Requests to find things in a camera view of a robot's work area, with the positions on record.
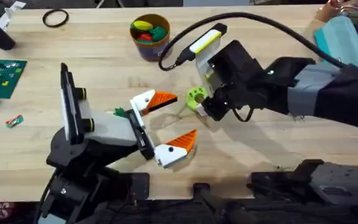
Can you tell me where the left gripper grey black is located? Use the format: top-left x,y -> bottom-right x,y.
46,89 -> 198,179

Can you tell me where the green toy vegetable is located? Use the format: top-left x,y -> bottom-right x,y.
113,106 -> 129,119

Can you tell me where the green disc with holes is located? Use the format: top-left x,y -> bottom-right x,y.
185,86 -> 209,111

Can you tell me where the right wrist flat plate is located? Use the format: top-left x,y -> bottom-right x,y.
188,22 -> 229,55

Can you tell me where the tub with toy vegetables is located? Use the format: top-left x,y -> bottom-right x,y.
129,13 -> 172,62

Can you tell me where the left wrist flat black plate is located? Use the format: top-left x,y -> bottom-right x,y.
60,62 -> 87,146

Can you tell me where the small red green toy block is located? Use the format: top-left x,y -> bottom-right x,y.
5,114 -> 25,129

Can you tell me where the teal zip case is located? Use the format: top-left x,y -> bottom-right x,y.
313,15 -> 358,68

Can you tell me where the white paper label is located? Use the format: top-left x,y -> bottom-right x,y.
0,1 -> 27,30

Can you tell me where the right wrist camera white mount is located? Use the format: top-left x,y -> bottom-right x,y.
195,39 -> 224,98

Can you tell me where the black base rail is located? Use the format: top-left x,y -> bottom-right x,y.
35,172 -> 358,224

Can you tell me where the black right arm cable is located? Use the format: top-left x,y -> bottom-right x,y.
158,12 -> 349,72

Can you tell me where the black rubber ring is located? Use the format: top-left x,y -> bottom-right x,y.
42,8 -> 70,29

